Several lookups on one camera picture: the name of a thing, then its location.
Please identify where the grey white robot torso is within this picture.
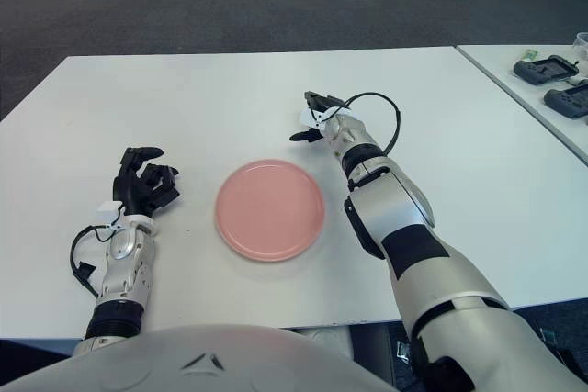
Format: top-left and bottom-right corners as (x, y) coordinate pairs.
(0, 323), (396, 392)

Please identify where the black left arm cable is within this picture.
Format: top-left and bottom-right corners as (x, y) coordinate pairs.
(69, 225), (116, 299)

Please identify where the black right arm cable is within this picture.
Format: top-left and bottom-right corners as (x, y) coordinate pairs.
(342, 92), (401, 154)

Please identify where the white side table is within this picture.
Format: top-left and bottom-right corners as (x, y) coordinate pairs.
(454, 44), (588, 166)

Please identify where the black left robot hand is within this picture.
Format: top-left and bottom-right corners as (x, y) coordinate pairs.
(112, 146), (181, 218)

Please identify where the dark grey handheld controller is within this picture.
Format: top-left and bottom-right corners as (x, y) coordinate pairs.
(543, 85), (588, 120)
(513, 55), (581, 85)

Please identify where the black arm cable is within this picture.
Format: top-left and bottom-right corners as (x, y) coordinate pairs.
(342, 92), (401, 154)
(69, 225), (116, 299)

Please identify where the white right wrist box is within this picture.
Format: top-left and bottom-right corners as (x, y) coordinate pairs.
(297, 106), (330, 130)

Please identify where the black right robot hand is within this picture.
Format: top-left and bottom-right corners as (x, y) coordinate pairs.
(288, 91), (350, 145)

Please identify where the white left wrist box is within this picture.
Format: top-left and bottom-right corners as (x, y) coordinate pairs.
(96, 201), (124, 228)

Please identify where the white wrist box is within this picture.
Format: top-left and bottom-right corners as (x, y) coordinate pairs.
(96, 201), (124, 228)
(297, 106), (330, 130)

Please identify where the pink round plate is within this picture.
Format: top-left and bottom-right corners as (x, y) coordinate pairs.
(215, 159), (326, 263)

